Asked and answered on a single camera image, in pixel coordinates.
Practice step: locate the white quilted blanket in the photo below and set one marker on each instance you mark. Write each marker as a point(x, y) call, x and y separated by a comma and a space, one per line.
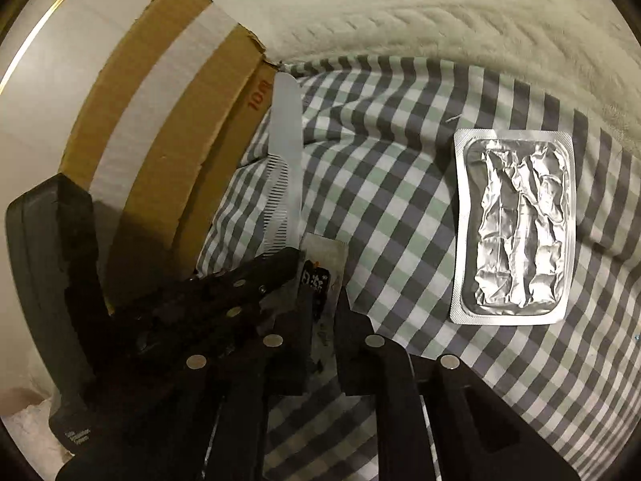
point(440, 5)

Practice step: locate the white plastic comb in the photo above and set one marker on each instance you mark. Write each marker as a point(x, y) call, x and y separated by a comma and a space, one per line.
point(285, 160)

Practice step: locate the brown cardboard box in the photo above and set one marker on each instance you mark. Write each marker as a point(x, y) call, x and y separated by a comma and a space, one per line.
point(160, 125)

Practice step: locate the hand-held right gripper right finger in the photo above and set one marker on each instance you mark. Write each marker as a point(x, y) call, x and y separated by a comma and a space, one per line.
point(350, 350)

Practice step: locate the grey checked cloth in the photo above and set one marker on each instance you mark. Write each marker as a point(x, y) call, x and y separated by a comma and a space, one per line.
point(400, 185)

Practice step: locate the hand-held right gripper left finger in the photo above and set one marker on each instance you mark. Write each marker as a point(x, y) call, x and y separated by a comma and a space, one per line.
point(300, 330)

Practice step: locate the silver foil blister pack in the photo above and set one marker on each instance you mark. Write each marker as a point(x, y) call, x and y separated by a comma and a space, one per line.
point(516, 225)

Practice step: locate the small clear printed packet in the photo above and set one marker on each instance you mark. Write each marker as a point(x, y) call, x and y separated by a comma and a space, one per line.
point(325, 255)

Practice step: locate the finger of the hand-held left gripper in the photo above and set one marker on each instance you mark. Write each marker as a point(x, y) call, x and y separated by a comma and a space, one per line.
point(200, 323)
point(260, 273)

